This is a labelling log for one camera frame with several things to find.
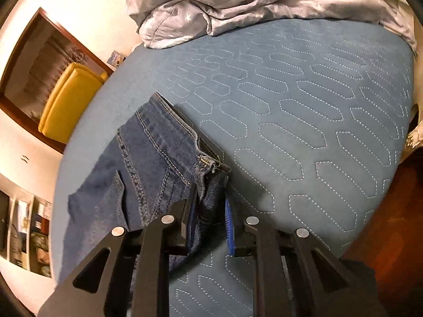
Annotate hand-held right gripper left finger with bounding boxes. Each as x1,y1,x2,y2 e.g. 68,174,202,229
36,200,199,317

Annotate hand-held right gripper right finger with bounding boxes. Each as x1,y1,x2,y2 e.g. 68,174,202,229
224,197,388,317

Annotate blue denim pants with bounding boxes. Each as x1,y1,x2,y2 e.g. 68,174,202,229
68,92,232,304

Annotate blue quilted bed cover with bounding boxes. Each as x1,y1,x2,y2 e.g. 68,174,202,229
54,18,415,317

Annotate white bookshelf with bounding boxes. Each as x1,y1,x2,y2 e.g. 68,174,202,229
0,188,53,278

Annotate yellow chair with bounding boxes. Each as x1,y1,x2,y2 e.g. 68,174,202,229
38,62,109,144

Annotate grey star-print blanket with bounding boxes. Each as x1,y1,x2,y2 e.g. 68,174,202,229
125,0,419,53

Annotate small wall picture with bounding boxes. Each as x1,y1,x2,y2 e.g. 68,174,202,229
107,50,127,68

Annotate brown wooden door frame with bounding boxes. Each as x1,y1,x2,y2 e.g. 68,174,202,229
0,7,116,154

